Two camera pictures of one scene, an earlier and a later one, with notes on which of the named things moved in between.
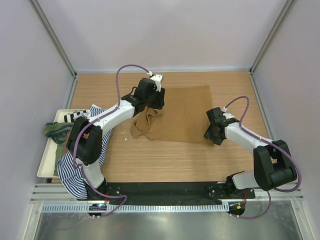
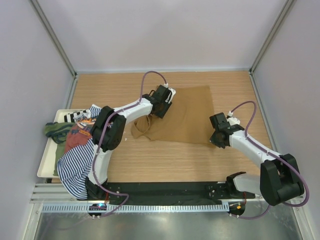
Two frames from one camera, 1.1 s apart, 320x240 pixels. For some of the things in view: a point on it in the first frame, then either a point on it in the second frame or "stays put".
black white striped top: (70, 117) stays put
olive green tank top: (58, 132) stays put
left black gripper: (160, 102) to (161, 114)
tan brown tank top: (183, 119) stays put
